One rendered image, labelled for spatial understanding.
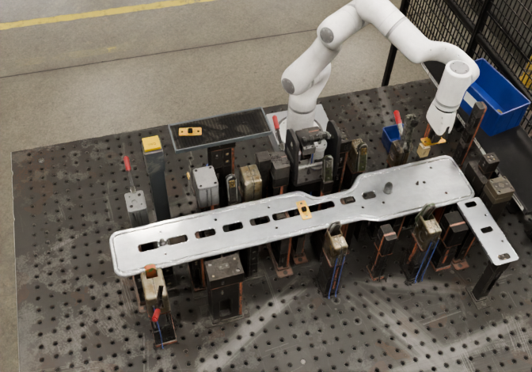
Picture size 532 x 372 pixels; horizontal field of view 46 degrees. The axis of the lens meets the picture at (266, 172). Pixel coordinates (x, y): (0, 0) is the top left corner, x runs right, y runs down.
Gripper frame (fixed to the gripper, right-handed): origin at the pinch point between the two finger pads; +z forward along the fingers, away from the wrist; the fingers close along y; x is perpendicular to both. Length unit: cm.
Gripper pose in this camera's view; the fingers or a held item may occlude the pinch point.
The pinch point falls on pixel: (435, 135)
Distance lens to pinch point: 228.0
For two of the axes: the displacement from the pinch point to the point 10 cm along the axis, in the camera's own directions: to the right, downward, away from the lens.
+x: 9.5, -2.1, 2.1
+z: -0.4, 6.3, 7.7
